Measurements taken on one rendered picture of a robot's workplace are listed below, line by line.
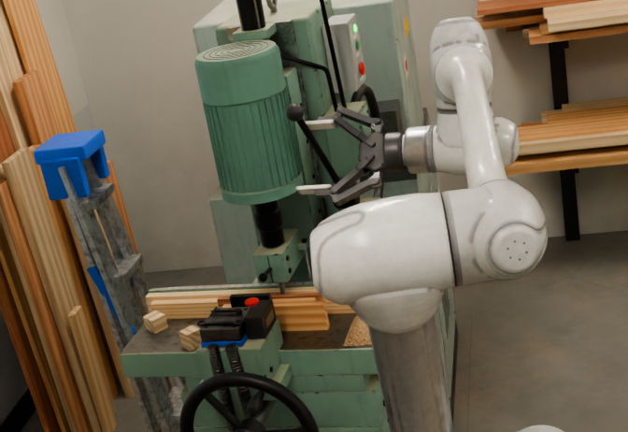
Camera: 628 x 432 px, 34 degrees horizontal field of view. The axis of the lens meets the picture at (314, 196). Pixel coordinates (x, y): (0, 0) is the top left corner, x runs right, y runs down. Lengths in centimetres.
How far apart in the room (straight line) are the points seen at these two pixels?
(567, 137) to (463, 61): 226
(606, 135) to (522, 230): 274
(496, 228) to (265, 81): 85
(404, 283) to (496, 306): 280
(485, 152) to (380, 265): 37
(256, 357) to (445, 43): 72
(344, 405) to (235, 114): 65
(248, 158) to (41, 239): 158
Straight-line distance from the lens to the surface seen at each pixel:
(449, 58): 186
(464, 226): 137
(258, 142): 209
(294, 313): 223
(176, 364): 229
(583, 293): 422
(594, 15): 390
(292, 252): 227
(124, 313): 315
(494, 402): 358
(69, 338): 368
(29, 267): 357
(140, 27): 466
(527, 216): 136
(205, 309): 238
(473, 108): 173
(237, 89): 206
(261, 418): 213
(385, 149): 196
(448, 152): 193
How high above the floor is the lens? 193
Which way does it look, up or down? 20 degrees down
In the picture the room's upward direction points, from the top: 10 degrees counter-clockwise
